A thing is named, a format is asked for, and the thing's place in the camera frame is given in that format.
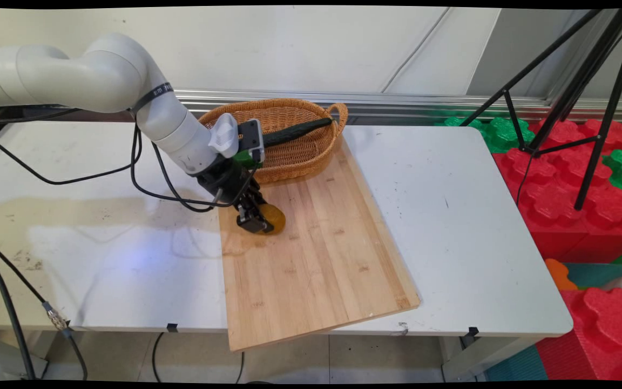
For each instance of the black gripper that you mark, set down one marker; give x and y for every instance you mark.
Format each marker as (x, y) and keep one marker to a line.
(227, 181)

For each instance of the orange-brown toy potato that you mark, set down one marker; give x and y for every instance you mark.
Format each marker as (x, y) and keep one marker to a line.
(277, 219)

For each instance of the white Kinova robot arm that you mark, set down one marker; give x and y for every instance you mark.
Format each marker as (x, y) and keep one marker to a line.
(106, 75)

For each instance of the green toy bell pepper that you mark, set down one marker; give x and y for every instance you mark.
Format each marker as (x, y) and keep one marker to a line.
(245, 159)

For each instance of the woven wicker basket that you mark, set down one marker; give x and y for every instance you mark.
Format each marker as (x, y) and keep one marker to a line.
(300, 156)

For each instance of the bamboo cutting board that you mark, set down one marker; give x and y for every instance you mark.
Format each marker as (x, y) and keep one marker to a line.
(316, 259)

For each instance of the dark green toy cucumber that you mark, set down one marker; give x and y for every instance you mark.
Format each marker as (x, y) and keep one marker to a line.
(300, 128)

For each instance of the grey table leg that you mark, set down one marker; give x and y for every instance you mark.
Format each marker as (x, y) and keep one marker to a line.
(478, 359)

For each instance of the orange foam block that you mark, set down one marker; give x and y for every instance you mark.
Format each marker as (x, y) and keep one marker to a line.
(558, 274)

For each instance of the teal foam mat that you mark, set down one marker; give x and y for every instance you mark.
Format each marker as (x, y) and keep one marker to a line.
(600, 273)

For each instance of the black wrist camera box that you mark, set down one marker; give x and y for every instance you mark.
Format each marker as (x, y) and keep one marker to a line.
(251, 138)

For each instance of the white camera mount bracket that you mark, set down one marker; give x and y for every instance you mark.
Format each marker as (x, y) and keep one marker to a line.
(223, 135)

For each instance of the aluminium rail profile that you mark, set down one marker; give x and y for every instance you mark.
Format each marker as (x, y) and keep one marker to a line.
(397, 101)

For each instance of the black camera tripod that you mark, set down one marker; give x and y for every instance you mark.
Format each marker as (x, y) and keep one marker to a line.
(602, 54)

